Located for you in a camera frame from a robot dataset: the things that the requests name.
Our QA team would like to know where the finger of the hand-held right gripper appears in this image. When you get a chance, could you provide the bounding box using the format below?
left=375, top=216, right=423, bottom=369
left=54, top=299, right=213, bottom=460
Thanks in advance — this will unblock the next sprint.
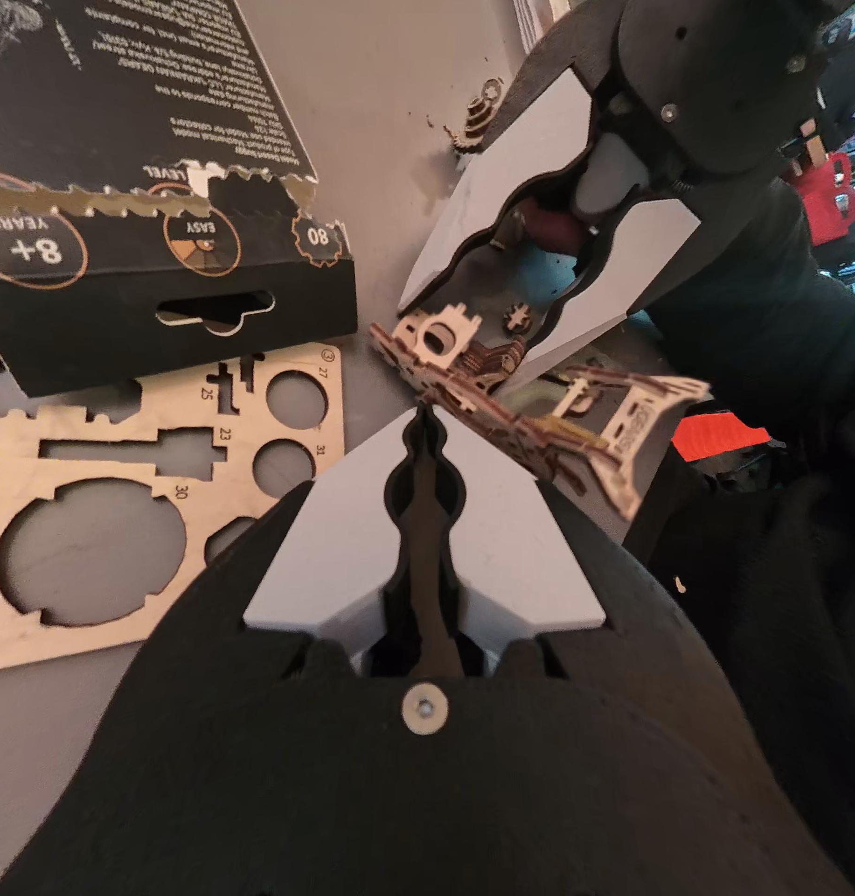
left=514, top=198, right=702, bottom=385
left=396, top=65, right=603, bottom=315

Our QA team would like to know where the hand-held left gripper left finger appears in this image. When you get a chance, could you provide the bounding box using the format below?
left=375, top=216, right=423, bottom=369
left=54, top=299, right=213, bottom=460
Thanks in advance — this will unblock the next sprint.
left=243, top=405, right=431, bottom=674

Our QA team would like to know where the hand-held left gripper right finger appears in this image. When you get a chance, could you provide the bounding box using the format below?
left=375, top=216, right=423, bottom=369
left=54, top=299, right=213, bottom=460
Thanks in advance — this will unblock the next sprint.
left=427, top=405, right=608, bottom=672

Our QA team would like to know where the wooden buggy model assembly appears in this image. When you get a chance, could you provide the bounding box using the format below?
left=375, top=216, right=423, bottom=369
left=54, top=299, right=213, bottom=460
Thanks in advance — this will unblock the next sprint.
left=368, top=302, right=711, bottom=522

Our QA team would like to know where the person's right forearm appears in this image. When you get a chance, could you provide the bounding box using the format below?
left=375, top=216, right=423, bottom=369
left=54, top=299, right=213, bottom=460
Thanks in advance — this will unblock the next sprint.
left=633, top=164, right=855, bottom=449

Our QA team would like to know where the person's right hand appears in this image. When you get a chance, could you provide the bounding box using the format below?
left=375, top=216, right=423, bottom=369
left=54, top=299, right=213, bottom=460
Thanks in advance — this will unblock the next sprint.
left=514, top=196, right=598, bottom=253

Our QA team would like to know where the stepped wooden gear stack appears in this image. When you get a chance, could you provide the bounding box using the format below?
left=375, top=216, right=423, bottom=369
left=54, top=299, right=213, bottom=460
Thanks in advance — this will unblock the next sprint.
left=445, top=76, right=508, bottom=154

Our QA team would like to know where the laser-cut plywood part sheet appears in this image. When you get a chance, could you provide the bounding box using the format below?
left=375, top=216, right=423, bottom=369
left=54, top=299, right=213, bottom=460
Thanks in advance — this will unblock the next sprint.
left=0, top=335, right=346, bottom=674

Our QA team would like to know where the red plastic crate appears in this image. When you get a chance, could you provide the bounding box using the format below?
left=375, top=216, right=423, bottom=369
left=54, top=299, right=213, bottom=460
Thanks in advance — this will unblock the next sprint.
left=784, top=150, right=855, bottom=246

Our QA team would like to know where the orange-red plastic item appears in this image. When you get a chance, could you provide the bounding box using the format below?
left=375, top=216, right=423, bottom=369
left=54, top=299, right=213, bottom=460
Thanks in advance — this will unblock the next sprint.
left=672, top=413, right=771, bottom=463

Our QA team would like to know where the person's dark clothing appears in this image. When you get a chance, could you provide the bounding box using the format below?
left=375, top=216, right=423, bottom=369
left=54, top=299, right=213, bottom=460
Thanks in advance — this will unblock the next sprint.
left=623, top=420, right=855, bottom=896

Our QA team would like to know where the black cardboard box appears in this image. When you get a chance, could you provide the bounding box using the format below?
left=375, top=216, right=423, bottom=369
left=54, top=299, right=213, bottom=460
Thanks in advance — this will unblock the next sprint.
left=0, top=0, right=358, bottom=399

